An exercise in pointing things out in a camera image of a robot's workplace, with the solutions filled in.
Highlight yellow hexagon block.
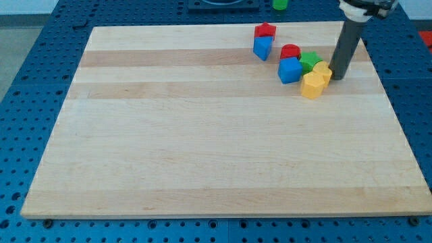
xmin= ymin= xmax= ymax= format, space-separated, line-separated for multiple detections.
xmin=300 ymin=72 xmax=325 ymax=99

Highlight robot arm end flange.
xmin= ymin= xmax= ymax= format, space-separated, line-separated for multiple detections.
xmin=339 ymin=0 xmax=399 ymax=23

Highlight wooden board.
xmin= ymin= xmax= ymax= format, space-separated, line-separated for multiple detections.
xmin=21 ymin=22 xmax=431 ymax=219

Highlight blue triangle block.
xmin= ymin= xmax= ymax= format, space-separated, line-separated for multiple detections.
xmin=252 ymin=36 xmax=273 ymax=61

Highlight blue cube block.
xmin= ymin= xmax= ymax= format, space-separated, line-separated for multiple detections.
xmin=277 ymin=57 xmax=302 ymax=84

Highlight red cylinder block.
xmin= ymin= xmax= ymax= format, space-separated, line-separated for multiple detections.
xmin=279 ymin=44 xmax=301 ymax=59

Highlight red star block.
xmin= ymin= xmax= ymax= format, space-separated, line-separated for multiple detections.
xmin=254 ymin=22 xmax=277 ymax=40

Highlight green star block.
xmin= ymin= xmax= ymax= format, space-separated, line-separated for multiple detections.
xmin=299 ymin=51 xmax=323 ymax=76

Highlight yellow heart block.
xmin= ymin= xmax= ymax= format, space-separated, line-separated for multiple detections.
xmin=313 ymin=61 xmax=333 ymax=88

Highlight green cylinder block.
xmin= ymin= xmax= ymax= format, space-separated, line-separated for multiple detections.
xmin=272 ymin=0 xmax=289 ymax=11

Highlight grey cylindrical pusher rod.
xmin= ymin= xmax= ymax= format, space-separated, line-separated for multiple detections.
xmin=329 ymin=19 xmax=365 ymax=80

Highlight red object at edge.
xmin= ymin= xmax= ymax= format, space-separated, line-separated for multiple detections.
xmin=418 ymin=30 xmax=432 ymax=52

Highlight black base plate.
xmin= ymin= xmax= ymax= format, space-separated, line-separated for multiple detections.
xmin=186 ymin=0 xmax=260 ymax=12

